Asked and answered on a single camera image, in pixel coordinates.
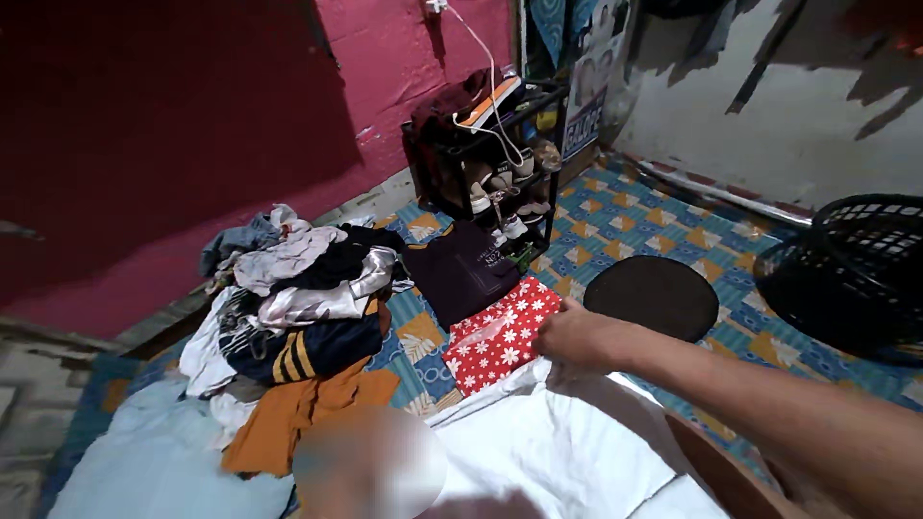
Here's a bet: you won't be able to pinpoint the person's right hand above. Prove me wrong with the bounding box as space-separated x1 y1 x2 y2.
534 297 637 377

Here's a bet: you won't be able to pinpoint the red floral garment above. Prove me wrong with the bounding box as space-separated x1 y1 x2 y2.
442 276 562 398

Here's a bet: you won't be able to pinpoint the person's right forearm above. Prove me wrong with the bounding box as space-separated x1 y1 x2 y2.
622 321 923 517

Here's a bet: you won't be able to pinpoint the round black mat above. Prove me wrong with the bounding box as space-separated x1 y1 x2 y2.
583 255 720 344

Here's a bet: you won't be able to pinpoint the white garment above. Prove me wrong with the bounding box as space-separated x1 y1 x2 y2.
414 358 731 519

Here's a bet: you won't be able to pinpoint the dark purple printed shirt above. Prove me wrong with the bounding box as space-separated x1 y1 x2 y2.
401 221 522 333

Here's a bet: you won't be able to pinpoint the black shoe rack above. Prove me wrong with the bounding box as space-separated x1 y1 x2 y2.
401 66 571 273

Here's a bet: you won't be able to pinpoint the person's legs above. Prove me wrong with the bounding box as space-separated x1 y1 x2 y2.
660 407 819 519

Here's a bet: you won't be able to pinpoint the poster with faces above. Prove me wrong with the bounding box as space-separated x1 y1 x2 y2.
561 0 633 162

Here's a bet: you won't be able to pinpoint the pile of mixed clothes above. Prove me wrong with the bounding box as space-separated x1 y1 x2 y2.
179 203 416 480

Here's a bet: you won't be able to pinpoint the black plastic basket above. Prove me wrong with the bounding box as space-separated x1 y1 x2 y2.
753 193 923 367

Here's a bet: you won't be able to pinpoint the blue patterned curtain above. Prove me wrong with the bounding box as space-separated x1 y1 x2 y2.
528 0 599 70

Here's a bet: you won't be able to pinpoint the light blue blanket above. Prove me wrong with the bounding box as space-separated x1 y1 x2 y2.
47 375 298 519

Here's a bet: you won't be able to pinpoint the white charger with cable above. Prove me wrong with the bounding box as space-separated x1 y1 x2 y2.
425 0 525 168

